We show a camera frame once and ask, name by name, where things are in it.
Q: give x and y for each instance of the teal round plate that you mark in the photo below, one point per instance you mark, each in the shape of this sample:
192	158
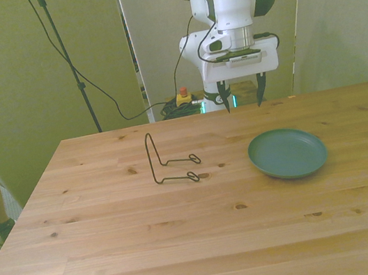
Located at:
287	153

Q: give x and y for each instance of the yellow emergency stop box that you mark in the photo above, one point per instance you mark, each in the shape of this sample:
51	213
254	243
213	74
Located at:
184	99

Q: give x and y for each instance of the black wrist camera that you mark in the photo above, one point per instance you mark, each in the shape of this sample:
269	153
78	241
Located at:
244	59

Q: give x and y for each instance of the black tripod stand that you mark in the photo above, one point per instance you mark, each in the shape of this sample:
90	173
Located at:
66	56

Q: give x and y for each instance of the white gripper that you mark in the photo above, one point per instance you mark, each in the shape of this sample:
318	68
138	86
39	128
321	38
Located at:
243	68

